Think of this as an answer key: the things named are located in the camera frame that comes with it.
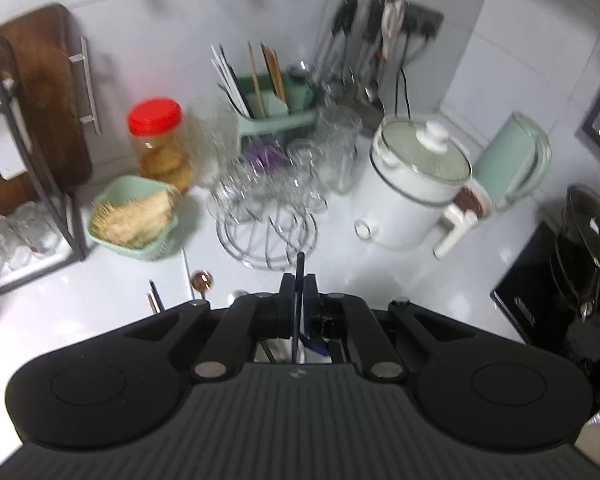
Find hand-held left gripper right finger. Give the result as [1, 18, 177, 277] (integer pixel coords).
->
[303, 273, 476, 381]

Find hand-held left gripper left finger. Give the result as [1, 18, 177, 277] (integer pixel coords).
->
[122, 272, 298, 382]

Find dark brown chopstick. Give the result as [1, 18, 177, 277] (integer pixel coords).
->
[291, 252, 307, 365]

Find small copper spoon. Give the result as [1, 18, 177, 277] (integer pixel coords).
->
[190, 270, 214, 302]

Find white chopstick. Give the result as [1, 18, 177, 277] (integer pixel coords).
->
[181, 247, 192, 302]

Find thin black chopstick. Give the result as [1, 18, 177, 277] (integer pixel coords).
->
[148, 280, 166, 312]

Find cluster of small clear glasses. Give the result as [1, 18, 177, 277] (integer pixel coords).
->
[207, 137, 331, 222]

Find white electric cooker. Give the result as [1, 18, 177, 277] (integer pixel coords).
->
[351, 114, 494, 261]

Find purple scrubber ball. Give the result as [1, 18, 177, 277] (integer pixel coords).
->
[245, 140, 287, 172]

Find textured glass mug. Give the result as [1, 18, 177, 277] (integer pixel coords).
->
[192, 105, 244, 189]
[314, 106, 365, 195]

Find green plastic basket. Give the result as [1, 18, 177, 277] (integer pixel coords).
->
[87, 175, 182, 264]

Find enoki mushroom bundle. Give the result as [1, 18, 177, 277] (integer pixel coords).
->
[91, 189, 177, 250]

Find bundle of assorted chopsticks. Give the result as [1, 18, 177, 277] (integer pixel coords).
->
[210, 40, 287, 119]

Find black induction cooktop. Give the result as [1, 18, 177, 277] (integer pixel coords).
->
[490, 220, 600, 362]

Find black metal dish rack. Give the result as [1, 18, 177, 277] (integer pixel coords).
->
[0, 32, 87, 302]

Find pale green kettle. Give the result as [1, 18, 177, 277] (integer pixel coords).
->
[472, 112, 553, 211]

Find white drip tray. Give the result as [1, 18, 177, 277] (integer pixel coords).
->
[0, 247, 79, 302]

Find row of upturned clear glasses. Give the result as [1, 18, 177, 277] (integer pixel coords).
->
[0, 200, 64, 284]

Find dark pot with glass lid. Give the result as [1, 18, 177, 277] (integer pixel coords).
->
[555, 184, 600, 322]

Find white plastic container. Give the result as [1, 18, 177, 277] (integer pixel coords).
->
[0, 87, 31, 181]

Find brown wooden cutting board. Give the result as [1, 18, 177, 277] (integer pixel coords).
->
[0, 2, 102, 226]

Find black power cable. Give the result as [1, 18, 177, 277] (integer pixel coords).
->
[392, 64, 414, 122]

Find white-handled scissors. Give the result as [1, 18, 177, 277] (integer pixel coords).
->
[380, 0, 407, 61]

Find black wall power socket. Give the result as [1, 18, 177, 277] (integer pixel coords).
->
[404, 4, 445, 42]

